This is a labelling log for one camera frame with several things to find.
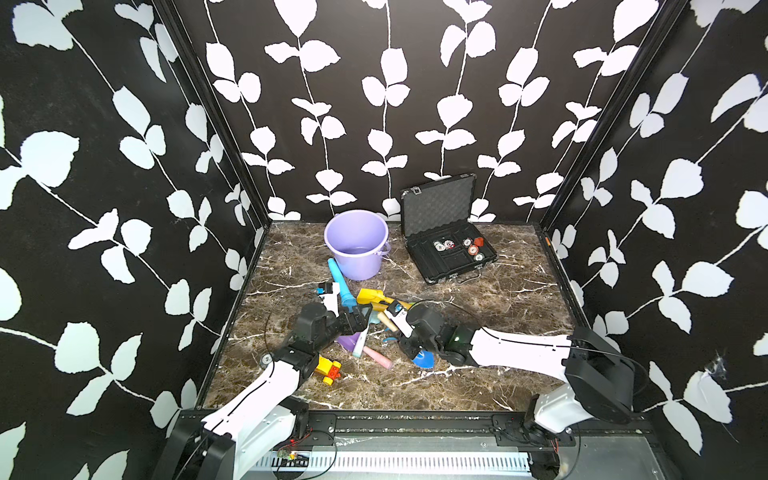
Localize purple toy scoop pink handle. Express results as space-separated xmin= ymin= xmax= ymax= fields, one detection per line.
xmin=336 ymin=332 xmax=393 ymax=369

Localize blue toy trowel yellow handle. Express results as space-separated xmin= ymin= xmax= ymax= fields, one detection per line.
xmin=412 ymin=350 xmax=435 ymax=370

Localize light blue toy shovel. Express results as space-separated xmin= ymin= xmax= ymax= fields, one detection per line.
xmin=353 ymin=311 xmax=385 ymax=363

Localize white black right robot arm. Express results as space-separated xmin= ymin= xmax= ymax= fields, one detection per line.
xmin=386 ymin=301 xmax=635 ymax=444

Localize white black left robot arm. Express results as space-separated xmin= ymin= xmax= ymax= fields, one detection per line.
xmin=152 ymin=303 xmax=373 ymax=479

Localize yellow red toy truck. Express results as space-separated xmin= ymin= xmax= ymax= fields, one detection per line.
xmin=315 ymin=355 xmax=342 ymax=386

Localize purple plastic bucket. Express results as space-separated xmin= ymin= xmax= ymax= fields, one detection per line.
xmin=324 ymin=210 xmax=391 ymax=281

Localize red white round parts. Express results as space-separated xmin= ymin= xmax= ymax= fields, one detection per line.
xmin=433 ymin=237 xmax=486 ymax=262

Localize black open foam-lined case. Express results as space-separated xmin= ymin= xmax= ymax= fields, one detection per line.
xmin=400 ymin=173 xmax=498 ymax=285

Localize white perforated strip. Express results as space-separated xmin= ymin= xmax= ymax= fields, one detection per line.
xmin=251 ymin=451 xmax=531 ymax=477

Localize yellow toy spade wooden handle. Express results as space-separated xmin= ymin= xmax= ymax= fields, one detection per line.
xmin=356 ymin=288 xmax=394 ymax=311

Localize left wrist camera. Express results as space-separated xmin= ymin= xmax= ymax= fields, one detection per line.
xmin=316 ymin=282 xmax=340 ymax=316

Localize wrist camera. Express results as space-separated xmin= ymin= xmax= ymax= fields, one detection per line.
xmin=316 ymin=282 xmax=340 ymax=316
xmin=384 ymin=300 xmax=413 ymax=338

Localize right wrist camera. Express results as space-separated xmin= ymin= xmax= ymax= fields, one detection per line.
xmin=384 ymin=300 xmax=413 ymax=338

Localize black front mounting rail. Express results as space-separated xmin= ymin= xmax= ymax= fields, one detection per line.
xmin=278 ymin=410 xmax=653 ymax=451

